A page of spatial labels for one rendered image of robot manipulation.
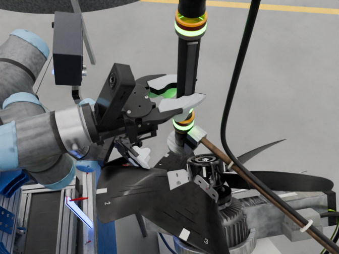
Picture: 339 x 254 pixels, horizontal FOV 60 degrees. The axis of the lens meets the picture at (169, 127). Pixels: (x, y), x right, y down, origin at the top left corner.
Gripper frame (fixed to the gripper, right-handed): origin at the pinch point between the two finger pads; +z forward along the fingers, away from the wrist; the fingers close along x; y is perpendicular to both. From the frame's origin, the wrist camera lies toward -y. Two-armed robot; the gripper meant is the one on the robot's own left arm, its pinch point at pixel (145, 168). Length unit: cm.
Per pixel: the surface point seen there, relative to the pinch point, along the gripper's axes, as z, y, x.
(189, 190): 18.2, -1.4, -14.6
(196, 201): 21.6, -2.8, -15.5
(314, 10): -42, 298, 85
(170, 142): 9.6, -1.5, -28.6
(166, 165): -1.6, 13.9, 18.0
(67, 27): -67, 20, -8
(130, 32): -162, 137, 104
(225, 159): 23.2, -1.1, -37.2
